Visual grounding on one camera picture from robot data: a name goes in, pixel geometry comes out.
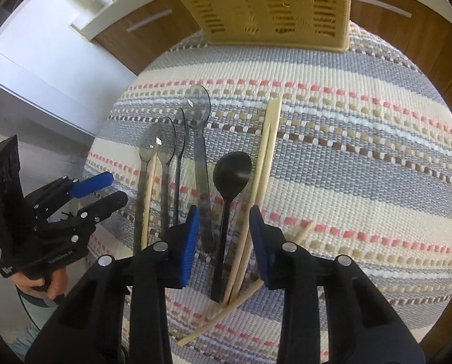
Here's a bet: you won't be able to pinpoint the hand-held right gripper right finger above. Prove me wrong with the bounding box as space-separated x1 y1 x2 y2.
249 205 426 364

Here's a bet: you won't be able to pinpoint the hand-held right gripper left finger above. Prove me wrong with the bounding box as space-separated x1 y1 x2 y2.
25 205 201 364

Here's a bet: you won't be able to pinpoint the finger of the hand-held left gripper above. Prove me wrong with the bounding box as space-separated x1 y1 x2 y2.
57 172 115 200
80 190 129 222

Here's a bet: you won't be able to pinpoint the person's blue trousers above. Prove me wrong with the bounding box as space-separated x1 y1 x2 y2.
10 292 60 359

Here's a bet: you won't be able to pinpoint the silver cabinet handle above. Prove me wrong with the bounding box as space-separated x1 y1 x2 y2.
352 0 412 19
126 8 171 33

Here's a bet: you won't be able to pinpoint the thin black cable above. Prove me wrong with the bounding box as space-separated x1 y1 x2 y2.
17 287 39 332

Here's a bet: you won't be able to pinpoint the wooden chopstick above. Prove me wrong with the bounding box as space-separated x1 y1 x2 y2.
177 220 317 346
230 98 282 306
140 152 158 251
226 119 272 306

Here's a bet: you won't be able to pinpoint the striped woven mat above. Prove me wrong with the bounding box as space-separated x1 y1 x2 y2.
83 21 452 364

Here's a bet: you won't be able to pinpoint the large clear plastic spoon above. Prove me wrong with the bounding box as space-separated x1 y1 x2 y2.
182 84 216 254

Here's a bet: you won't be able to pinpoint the person's left hand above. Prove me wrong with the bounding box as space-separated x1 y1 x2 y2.
8 267 68 300

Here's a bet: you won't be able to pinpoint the yellow plastic utensil basket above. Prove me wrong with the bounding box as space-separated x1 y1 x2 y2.
157 0 353 53

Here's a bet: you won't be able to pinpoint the white kitchen countertop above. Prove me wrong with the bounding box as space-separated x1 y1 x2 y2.
70 0 181 42

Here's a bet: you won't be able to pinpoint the black plastic spoon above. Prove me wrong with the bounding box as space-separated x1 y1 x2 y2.
210 151 252 304

